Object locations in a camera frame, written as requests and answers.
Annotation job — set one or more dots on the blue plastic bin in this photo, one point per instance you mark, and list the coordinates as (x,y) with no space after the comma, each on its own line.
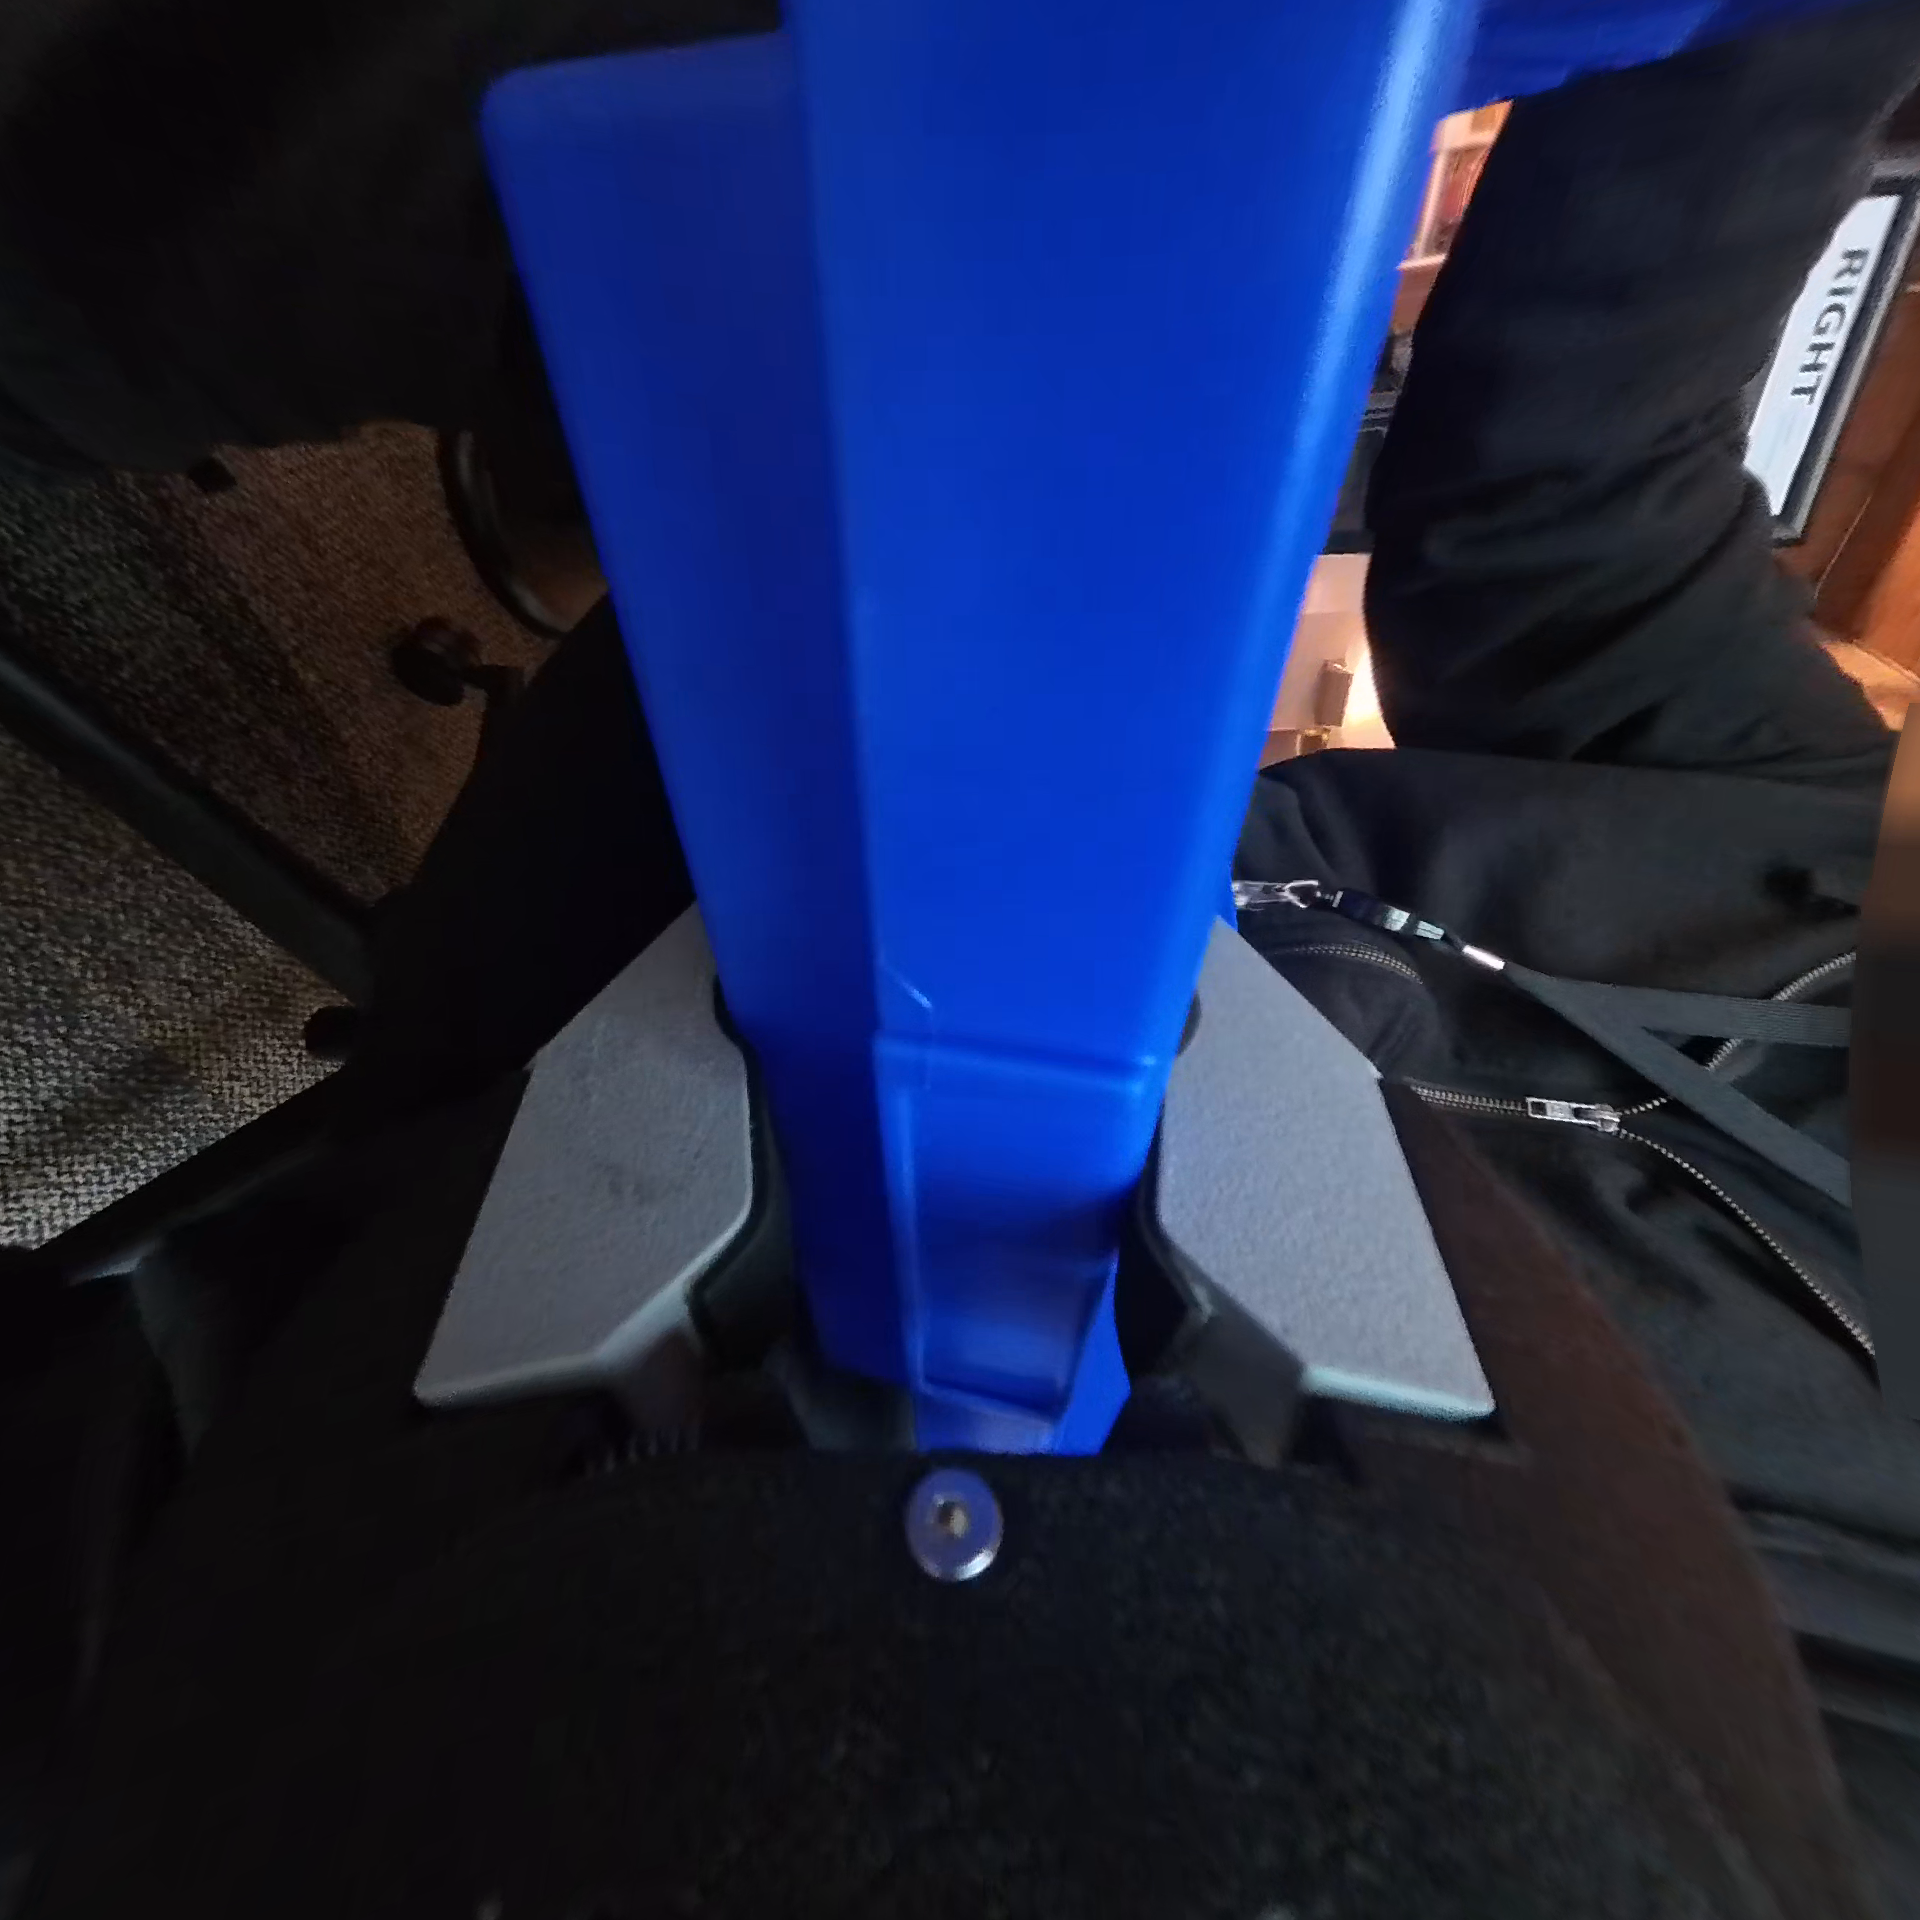
(975,600)

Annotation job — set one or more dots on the person's black jacket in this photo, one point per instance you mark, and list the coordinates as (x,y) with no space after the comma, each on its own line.
(1575,1274)

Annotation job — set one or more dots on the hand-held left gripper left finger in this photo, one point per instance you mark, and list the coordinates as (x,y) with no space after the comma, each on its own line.
(614,1184)

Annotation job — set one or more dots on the black table frame bar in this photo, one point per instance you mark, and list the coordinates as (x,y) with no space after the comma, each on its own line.
(151,818)

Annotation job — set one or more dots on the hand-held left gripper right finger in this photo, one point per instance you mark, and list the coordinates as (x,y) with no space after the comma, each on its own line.
(1304,1200)

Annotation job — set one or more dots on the black office chair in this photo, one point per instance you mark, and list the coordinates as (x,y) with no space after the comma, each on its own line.
(224,225)

